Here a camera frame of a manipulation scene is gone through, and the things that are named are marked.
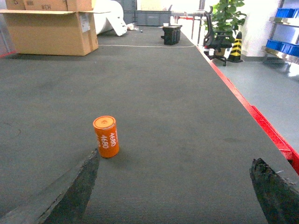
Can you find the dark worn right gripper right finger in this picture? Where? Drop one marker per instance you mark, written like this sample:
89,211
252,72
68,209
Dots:
277,196

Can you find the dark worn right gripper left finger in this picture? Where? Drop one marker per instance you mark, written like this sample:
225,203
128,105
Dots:
62,202

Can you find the lower blue shelf bin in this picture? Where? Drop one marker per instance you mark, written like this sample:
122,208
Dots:
284,47

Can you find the blue shelf bin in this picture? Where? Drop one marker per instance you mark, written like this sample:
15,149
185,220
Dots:
287,12
284,47

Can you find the steel shelf rack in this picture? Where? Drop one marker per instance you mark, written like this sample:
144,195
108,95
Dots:
283,41

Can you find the upper blue shelf bin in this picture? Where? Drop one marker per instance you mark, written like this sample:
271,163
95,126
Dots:
287,12

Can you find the orange cylindrical cap 4680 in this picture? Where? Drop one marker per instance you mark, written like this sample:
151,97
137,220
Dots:
106,132

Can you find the yellow black traffic cone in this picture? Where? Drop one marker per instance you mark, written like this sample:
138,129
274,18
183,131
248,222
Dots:
235,54

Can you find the large cardboard box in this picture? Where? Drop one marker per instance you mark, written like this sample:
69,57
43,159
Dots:
62,33

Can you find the black office chair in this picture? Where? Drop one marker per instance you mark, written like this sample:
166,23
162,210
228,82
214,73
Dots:
214,41

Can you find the green potted plant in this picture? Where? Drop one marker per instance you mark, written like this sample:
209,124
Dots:
227,17

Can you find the white foam roll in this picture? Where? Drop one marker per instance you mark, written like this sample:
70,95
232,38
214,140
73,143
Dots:
109,15

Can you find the upper cardboard box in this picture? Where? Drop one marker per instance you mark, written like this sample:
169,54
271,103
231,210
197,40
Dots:
51,5

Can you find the black box on table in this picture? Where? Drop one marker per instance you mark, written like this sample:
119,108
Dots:
171,34

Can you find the grey plastic crate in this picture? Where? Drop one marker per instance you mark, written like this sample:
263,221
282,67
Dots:
147,18

